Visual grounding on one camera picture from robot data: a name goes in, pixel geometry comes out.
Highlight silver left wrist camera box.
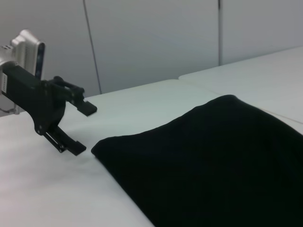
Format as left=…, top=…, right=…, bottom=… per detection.
left=9, top=29, right=46, bottom=80

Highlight black shirt with FREE print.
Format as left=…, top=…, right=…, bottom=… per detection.
left=91, top=94, right=303, bottom=227

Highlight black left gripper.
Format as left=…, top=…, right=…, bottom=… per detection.
left=2, top=65, right=98, bottom=157

